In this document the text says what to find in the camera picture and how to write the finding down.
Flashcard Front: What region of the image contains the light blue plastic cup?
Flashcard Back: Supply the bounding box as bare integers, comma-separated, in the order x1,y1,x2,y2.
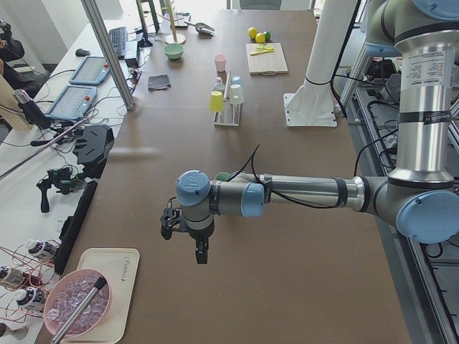
230,75,242,85

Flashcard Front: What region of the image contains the beige plastic tray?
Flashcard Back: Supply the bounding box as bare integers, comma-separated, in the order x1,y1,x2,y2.
44,248,140,343

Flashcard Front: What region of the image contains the white wire cup holder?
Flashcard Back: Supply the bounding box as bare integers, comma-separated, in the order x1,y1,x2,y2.
214,70,242,127

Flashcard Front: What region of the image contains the whole yellow lemon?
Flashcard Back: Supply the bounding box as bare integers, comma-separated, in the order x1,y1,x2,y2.
247,27,258,39
255,32,266,44

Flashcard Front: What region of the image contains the beverage bottle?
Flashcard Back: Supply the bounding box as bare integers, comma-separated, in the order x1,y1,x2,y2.
25,239,58,261

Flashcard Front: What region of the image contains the pink bowl with ice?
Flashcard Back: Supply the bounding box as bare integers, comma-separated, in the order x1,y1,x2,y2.
44,269,112,338

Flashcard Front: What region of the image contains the grey plastic cup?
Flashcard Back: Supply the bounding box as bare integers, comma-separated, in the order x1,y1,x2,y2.
214,82,225,94

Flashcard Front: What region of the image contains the wooden mug tree stand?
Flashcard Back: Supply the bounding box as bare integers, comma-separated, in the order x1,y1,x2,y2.
162,0,186,44

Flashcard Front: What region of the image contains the grey folded cloth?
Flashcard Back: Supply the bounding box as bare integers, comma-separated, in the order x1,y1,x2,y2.
147,75,171,91

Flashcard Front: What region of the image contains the cream plastic cup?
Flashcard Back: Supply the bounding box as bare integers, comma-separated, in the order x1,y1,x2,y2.
229,84,244,105

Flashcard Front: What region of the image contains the blue teach pendant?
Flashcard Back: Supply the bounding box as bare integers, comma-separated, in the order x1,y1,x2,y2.
69,56,110,86
44,85,98,120

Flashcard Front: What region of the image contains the yellow plastic cup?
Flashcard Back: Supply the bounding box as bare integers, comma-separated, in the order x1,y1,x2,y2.
209,90,224,113

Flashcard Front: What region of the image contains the aluminium frame post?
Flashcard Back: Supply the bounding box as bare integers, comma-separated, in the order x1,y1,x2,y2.
81,0,135,111

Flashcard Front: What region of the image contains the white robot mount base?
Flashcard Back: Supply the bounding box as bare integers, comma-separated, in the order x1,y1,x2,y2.
283,0,360,127

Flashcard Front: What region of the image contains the green plastic cup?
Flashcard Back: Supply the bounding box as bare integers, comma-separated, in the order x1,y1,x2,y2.
214,172,231,181

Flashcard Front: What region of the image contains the black plastic stand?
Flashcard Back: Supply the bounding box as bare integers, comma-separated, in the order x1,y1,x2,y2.
73,125,114,181

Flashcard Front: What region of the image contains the black keyboard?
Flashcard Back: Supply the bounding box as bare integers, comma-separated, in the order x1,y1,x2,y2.
108,27,128,59

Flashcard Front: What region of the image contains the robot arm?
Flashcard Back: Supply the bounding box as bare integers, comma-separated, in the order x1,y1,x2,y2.
161,1,458,264

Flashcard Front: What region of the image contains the yellow plastic knife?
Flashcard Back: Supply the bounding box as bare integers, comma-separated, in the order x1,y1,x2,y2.
250,49,274,56

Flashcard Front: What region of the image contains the metal scoop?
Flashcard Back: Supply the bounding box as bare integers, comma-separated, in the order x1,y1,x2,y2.
185,21,215,37

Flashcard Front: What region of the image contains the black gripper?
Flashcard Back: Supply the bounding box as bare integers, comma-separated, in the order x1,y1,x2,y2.
161,208,209,264

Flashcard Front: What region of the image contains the wooden cutting board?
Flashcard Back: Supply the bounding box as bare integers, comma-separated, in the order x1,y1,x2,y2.
245,43,288,75

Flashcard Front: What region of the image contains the green bowl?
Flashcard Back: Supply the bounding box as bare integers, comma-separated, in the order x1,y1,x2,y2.
163,43,184,60

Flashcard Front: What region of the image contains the pink plastic cup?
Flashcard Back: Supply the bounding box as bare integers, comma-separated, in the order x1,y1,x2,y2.
214,54,227,72

